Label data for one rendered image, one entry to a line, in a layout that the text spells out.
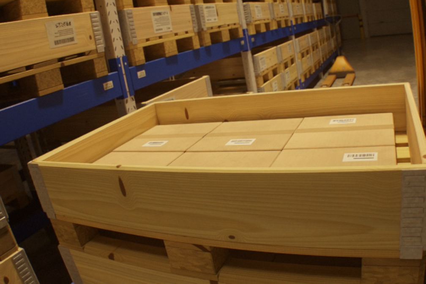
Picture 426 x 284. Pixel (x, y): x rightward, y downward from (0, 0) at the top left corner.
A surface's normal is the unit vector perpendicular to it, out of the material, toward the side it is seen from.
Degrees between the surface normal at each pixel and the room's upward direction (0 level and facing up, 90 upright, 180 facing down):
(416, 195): 90
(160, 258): 0
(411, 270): 90
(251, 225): 90
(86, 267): 90
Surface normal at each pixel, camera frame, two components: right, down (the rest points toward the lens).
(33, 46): 0.89, -0.04
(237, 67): -0.40, 0.29
